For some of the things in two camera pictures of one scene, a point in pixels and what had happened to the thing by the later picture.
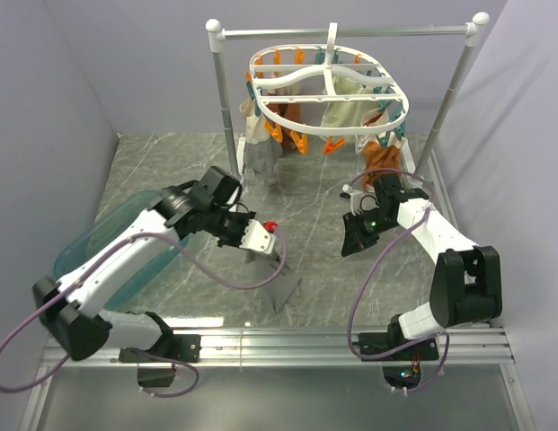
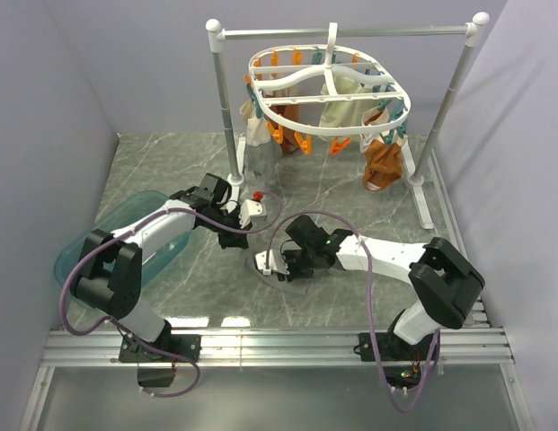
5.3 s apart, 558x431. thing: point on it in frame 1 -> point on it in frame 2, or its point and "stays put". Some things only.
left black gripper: x=236 y=241 stays put
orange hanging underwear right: x=375 y=158 stays put
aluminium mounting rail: x=314 y=347 stays put
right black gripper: x=355 y=238 -> x=293 y=274
